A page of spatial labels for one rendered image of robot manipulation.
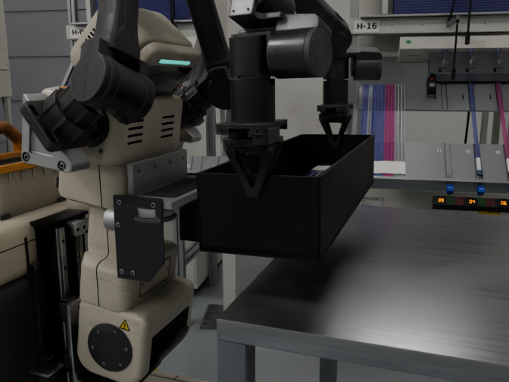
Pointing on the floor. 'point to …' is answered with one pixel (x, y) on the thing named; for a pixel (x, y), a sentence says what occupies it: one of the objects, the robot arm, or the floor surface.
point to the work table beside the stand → (384, 299)
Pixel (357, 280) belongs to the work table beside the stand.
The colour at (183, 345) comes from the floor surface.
